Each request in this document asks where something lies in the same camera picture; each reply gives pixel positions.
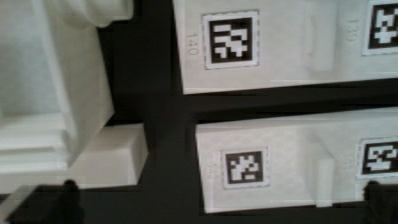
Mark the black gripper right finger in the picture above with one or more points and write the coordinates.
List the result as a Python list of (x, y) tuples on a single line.
[(381, 201)]

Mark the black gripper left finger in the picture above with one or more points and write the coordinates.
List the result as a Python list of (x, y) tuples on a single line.
[(43, 204)]

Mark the white cabinet body box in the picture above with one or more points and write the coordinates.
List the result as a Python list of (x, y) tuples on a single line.
[(59, 144)]

